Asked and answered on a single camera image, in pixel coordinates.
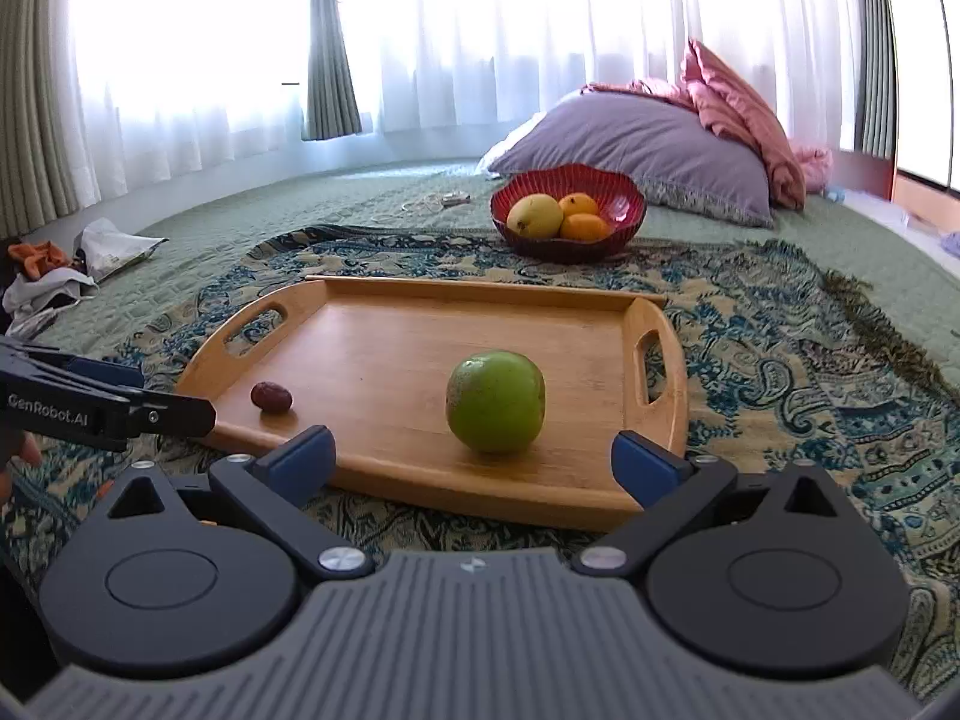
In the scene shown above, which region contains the green quilted bedspread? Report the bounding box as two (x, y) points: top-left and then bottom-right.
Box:
(37, 157), (960, 361)

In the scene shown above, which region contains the white pillow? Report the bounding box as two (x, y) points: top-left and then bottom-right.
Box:
(477, 111), (552, 179)

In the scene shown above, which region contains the pink pillow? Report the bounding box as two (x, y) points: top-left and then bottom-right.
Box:
(581, 39), (807, 211)

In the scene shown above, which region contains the white sheer curtain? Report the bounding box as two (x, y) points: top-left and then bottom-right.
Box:
(67, 0), (863, 188)

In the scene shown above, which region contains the purple pillow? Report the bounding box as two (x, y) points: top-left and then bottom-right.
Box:
(486, 90), (775, 230)

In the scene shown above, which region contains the person's left hand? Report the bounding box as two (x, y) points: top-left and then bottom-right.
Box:
(0, 427), (44, 505)

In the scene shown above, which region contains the white cloth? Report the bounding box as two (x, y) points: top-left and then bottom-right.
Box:
(2, 270), (98, 338)

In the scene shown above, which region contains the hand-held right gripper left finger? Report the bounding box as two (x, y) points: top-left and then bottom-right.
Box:
(103, 424), (376, 583)

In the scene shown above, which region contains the white wardrobe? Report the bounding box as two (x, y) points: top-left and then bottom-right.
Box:
(881, 0), (960, 192)

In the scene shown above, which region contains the green apple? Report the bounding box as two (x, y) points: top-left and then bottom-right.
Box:
(445, 350), (546, 455)

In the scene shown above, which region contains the wooden tray with handles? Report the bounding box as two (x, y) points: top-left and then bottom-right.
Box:
(174, 276), (689, 533)

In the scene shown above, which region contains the red ribbed bowl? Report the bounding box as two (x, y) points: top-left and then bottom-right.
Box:
(490, 163), (647, 265)

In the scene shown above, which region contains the paisley patterned blanket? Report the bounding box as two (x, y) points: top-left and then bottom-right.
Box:
(0, 223), (960, 698)

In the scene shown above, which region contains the small pink cloth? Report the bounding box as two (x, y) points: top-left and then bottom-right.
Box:
(795, 146), (833, 192)

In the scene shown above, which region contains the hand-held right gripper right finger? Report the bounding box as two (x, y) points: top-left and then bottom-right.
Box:
(573, 429), (844, 583)

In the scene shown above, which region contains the grey-green curtain beside wardrobe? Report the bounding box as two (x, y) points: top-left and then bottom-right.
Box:
(851, 0), (899, 160)

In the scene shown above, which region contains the wide grey-green curtain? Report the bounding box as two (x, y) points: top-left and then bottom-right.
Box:
(0, 0), (102, 237)

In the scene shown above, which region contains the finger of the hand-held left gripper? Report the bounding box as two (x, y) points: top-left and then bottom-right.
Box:
(0, 336), (146, 392)
(124, 388), (218, 442)

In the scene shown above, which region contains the narrow grey-green curtain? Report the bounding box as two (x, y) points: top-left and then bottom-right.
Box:
(302, 0), (363, 142)

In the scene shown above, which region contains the white charger cable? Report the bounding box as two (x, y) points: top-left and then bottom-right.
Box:
(401, 191), (472, 215)

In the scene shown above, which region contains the orange cloth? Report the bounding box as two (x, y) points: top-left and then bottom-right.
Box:
(7, 240), (72, 278)

